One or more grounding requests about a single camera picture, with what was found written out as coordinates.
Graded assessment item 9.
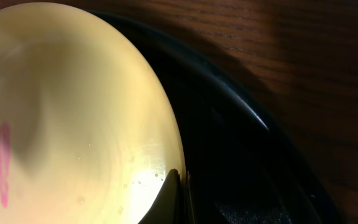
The black round tray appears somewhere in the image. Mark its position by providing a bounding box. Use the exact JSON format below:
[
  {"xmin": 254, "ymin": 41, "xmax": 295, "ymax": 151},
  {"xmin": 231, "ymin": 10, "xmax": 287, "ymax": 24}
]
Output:
[{"xmin": 95, "ymin": 11, "xmax": 343, "ymax": 223}]

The yellow plate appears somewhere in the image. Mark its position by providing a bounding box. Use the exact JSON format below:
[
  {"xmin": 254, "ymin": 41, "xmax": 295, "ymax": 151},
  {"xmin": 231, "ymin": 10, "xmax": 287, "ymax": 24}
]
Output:
[{"xmin": 0, "ymin": 2, "xmax": 186, "ymax": 223}]

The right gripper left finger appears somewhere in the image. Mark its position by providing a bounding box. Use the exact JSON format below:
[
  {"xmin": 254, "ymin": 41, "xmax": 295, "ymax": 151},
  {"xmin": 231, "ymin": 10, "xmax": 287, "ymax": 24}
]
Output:
[{"xmin": 139, "ymin": 169, "xmax": 182, "ymax": 224}]

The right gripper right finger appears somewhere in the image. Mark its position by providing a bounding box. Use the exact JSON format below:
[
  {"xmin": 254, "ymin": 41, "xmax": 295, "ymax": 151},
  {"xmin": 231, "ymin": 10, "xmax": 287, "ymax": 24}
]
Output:
[{"xmin": 184, "ymin": 172, "xmax": 197, "ymax": 224}]

